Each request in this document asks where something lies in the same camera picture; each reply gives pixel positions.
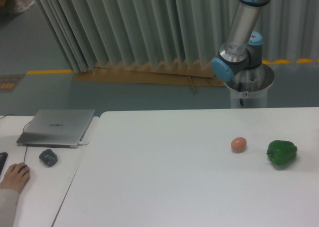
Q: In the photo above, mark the person's hand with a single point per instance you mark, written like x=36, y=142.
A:
x=11, y=179

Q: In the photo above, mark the black computer mouse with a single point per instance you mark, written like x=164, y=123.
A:
x=23, y=171

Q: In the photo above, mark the grey sleeved forearm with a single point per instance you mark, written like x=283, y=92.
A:
x=8, y=205

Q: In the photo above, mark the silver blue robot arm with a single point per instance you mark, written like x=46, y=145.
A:
x=243, y=47

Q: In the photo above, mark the black keyboard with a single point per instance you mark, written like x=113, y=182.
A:
x=3, y=158

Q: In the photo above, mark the dark grey small device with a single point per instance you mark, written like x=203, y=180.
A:
x=48, y=157

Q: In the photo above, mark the silver closed laptop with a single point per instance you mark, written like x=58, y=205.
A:
x=56, y=128

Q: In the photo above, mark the pale green folding curtain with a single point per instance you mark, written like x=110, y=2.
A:
x=185, y=31

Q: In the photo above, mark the cardboard box with plastic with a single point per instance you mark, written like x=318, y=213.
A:
x=15, y=6

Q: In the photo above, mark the brown cardboard sheet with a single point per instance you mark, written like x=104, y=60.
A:
x=194, y=75

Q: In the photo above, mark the brown egg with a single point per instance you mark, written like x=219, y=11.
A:
x=239, y=144

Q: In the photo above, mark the green bell pepper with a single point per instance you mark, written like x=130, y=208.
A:
x=281, y=152

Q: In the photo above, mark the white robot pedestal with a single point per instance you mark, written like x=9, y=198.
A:
x=249, y=88

